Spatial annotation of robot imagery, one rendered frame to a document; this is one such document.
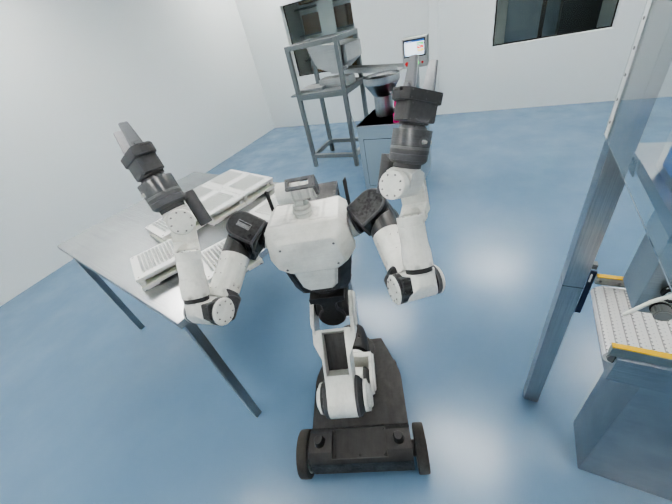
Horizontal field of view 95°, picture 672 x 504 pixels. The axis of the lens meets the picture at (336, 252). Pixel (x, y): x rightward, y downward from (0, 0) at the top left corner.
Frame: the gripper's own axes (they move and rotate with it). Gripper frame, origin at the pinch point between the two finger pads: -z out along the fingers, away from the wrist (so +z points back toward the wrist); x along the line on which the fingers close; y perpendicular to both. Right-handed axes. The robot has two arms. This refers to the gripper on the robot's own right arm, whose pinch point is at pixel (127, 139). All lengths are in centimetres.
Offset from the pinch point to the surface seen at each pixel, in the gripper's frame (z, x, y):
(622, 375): 112, 77, -47
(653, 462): 166, 79, -60
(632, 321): 104, 81, -60
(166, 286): 44, -70, -7
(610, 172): 61, 83, -68
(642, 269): 75, 85, -42
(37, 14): -237, -329, -132
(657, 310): 82, 86, -37
